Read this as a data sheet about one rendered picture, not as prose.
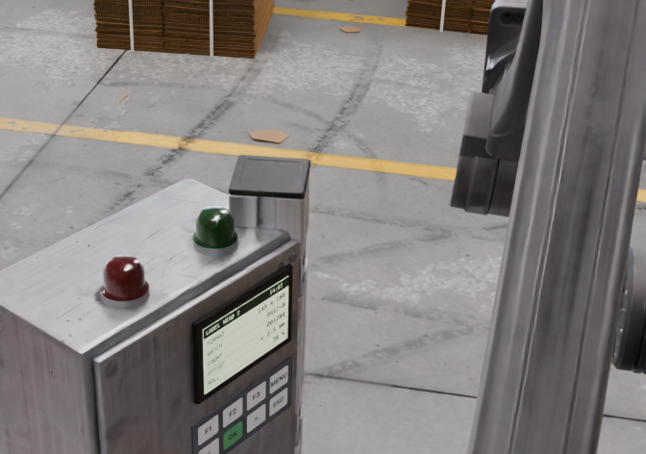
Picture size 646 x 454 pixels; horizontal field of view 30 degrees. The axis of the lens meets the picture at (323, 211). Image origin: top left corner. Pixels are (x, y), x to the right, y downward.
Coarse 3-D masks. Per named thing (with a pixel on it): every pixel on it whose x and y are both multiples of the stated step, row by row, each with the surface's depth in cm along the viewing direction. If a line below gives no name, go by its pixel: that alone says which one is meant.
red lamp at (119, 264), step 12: (108, 264) 63; (120, 264) 63; (132, 264) 63; (108, 276) 63; (120, 276) 63; (132, 276) 63; (144, 276) 64; (108, 288) 63; (120, 288) 63; (132, 288) 63; (144, 288) 64; (108, 300) 63; (120, 300) 63; (132, 300) 63; (144, 300) 64
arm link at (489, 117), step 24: (528, 0) 73; (528, 24) 71; (528, 48) 73; (528, 72) 75; (480, 96) 84; (504, 96) 80; (528, 96) 77; (480, 120) 83; (504, 120) 80; (480, 144) 83; (504, 144) 81; (480, 168) 85; (456, 192) 86; (480, 192) 86
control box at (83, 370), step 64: (192, 192) 74; (64, 256) 67; (192, 256) 68; (256, 256) 69; (0, 320) 64; (64, 320) 62; (128, 320) 62; (192, 320) 65; (0, 384) 67; (64, 384) 62; (128, 384) 63; (192, 384) 67; (0, 448) 70; (64, 448) 65; (128, 448) 64; (256, 448) 75
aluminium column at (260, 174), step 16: (240, 160) 73; (256, 160) 73; (272, 160) 73; (288, 160) 73; (304, 160) 73; (240, 176) 71; (256, 176) 71; (272, 176) 71; (288, 176) 71; (304, 176) 71; (240, 192) 70; (256, 192) 70; (272, 192) 70; (288, 192) 70; (304, 192) 70; (240, 208) 70; (256, 208) 70; (272, 208) 71; (288, 208) 70; (304, 208) 70; (240, 224) 71; (256, 224) 71; (288, 224) 70; (304, 224) 71; (304, 240) 72; (304, 272) 75; (304, 288) 76; (304, 304) 77; (304, 320) 77; (304, 336) 78; (304, 352) 80; (304, 368) 81
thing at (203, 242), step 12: (204, 216) 68; (216, 216) 67; (228, 216) 68; (204, 228) 67; (216, 228) 67; (228, 228) 68; (192, 240) 69; (204, 240) 68; (216, 240) 68; (228, 240) 68; (204, 252) 68; (216, 252) 68; (228, 252) 68
